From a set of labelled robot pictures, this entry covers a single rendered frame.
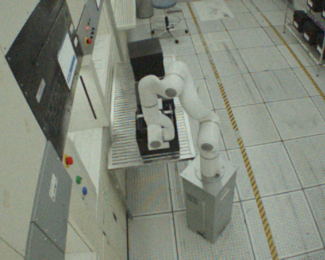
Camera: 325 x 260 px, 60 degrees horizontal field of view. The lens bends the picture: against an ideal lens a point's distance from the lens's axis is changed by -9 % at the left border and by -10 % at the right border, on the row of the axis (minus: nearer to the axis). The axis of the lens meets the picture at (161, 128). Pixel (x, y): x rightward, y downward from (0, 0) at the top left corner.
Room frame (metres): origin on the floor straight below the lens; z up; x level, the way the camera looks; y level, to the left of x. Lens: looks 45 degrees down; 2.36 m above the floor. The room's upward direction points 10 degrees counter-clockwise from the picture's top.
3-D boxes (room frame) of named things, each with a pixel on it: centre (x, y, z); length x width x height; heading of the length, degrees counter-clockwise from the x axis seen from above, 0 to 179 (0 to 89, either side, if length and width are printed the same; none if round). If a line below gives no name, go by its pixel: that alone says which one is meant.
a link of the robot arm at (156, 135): (1.24, 0.04, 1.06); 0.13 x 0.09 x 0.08; 177
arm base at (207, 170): (1.14, -0.26, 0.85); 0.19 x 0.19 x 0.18
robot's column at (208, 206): (1.14, -0.26, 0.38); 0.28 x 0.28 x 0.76; 42
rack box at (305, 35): (3.36, -2.36, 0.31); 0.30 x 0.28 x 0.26; 177
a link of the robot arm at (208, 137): (1.11, -0.25, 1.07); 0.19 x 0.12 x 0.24; 161
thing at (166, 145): (1.49, 0.03, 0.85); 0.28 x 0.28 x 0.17; 87
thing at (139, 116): (1.49, 0.03, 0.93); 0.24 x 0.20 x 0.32; 87
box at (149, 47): (2.36, 0.02, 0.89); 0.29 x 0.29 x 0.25; 1
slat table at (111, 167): (1.94, 0.07, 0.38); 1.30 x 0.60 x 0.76; 177
